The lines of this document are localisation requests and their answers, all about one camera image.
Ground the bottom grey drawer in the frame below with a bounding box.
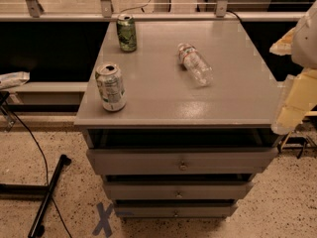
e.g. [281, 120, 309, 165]
[115, 203, 238, 218]

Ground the grey drawer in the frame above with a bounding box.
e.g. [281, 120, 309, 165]
[115, 203, 238, 218]
[103, 182, 253, 200]
[86, 148, 277, 176]

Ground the middle grey drawer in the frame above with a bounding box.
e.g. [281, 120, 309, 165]
[103, 182, 253, 200]

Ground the top grey drawer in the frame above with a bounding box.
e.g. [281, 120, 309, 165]
[86, 148, 277, 176]

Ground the grey drawer cabinet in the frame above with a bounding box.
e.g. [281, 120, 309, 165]
[75, 21, 280, 210]

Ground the black floor cable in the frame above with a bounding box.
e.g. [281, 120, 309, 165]
[5, 105, 73, 238]

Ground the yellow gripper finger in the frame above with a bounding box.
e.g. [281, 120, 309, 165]
[271, 68, 317, 135]
[269, 28, 295, 56]

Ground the clear plastic water bottle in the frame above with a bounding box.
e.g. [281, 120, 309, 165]
[177, 43, 213, 87]

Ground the black metal stand base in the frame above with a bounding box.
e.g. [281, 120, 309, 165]
[0, 155, 71, 238]

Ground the white green soda can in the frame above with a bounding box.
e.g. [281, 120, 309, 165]
[95, 62, 127, 112]

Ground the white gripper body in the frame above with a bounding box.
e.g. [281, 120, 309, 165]
[291, 1, 317, 69]

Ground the metal railing with posts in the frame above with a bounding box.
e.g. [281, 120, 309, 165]
[0, 0, 316, 22]

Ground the dark green soda can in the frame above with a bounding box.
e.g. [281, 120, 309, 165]
[116, 14, 137, 52]

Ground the wooden yellow frame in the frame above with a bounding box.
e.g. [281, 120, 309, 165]
[277, 116, 317, 159]

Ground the blue tape cross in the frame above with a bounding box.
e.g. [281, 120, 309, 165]
[92, 202, 114, 238]

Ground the crumpled plastic bag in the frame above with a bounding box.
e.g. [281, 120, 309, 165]
[0, 71, 30, 89]

